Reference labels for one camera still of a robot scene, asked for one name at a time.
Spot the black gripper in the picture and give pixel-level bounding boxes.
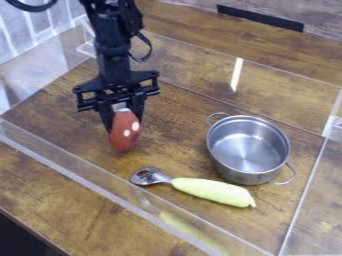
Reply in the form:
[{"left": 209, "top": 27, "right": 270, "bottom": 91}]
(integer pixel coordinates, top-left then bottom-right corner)
[{"left": 72, "top": 47, "right": 159, "bottom": 132}]

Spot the red and white toy mushroom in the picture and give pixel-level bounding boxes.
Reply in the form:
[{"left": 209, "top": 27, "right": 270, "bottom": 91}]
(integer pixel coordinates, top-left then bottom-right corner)
[{"left": 108, "top": 108, "right": 142, "bottom": 151}]

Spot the silver metal pot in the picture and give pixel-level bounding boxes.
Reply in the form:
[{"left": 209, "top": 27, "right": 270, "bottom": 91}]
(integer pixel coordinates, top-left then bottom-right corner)
[{"left": 206, "top": 112, "right": 297, "bottom": 185}]

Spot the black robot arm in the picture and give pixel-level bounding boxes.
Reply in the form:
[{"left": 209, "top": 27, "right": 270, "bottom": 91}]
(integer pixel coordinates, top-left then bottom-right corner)
[{"left": 72, "top": 0, "right": 159, "bottom": 132}]

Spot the clear acrylic barrier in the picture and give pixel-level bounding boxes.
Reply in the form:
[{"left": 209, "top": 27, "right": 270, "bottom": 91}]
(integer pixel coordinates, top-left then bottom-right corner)
[{"left": 0, "top": 118, "right": 273, "bottom": 256}]

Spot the black strip on table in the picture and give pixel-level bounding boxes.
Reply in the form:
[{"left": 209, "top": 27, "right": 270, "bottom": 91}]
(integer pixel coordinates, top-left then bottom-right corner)
[{"left": 217, "top": 4, "right": 305, "bottom": 32}]

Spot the spoon with yellow-green handle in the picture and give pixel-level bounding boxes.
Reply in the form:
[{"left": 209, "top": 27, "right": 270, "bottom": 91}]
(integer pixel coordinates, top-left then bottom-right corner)
[{"left": 130, "top": 167, "right": 257, "bottom": 208}]

